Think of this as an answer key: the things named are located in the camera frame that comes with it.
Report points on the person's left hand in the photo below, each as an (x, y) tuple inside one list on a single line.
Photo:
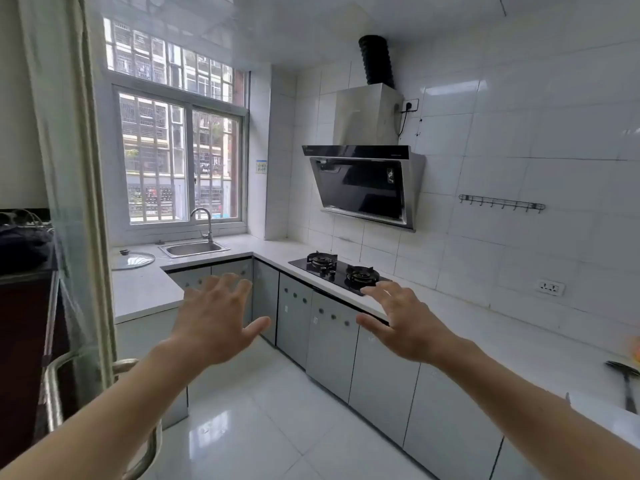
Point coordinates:
[(215, 324)]

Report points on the person's right hand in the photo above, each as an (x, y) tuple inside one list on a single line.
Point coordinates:
[(410, 329)]

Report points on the grey cabinet door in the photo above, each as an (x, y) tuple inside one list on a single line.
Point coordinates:
[(265, 299)]

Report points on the chrome faucet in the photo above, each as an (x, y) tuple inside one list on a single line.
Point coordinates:
[(208, 229)]

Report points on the black glass gas stove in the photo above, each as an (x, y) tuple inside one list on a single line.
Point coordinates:
[(302, 264)]

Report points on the person's left forearm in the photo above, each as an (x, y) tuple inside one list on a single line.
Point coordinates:
[(100, 424)]

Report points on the person's right forearm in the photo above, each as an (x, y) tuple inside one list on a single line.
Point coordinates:
[(525, 409)]

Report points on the stove burner with pan support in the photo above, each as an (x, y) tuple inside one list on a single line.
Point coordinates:
[(321, 259), (361, 274)]

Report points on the stainless steel sink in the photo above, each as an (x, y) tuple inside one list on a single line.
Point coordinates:
[(192, 249)]

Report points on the glass pot lid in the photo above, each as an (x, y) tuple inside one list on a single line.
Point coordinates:
[(135, 260)]

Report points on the steel and black range hood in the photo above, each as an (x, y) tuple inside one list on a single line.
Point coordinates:
[(365, 187)]

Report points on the white framed window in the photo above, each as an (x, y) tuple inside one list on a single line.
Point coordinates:
[(187, 159)]

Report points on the window security bars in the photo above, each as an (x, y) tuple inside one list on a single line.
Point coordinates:
[(150, 154)]

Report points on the black bag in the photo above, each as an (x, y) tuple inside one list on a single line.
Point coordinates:
[(22, 247)]

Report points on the glass door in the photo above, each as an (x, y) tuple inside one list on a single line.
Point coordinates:
[(70, 144)]

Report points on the white wall socket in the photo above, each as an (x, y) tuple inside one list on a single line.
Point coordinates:
[(550, 287)]

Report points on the metal wall hook rail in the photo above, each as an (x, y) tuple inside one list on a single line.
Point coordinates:
[(500, 200)]

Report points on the small wall sticker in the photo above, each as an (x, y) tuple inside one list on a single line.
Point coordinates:
[(261, 166)]

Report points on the wall socket with black plug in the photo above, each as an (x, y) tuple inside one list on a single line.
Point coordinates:
[(411, 105)]

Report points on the black exhaust duct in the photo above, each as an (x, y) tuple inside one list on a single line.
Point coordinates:
[(376, 59)]

